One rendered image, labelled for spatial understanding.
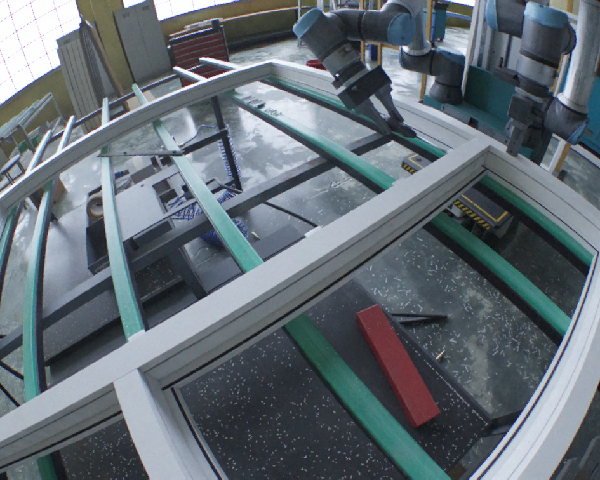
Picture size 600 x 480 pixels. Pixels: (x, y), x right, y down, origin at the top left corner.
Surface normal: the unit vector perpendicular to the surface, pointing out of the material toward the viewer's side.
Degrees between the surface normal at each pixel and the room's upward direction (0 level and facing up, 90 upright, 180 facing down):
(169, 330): 0
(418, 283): 0
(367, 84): 56
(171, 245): 90
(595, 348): 0
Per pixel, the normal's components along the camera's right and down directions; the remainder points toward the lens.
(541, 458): -0.09, -0.66
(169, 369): 0.57, 0.59
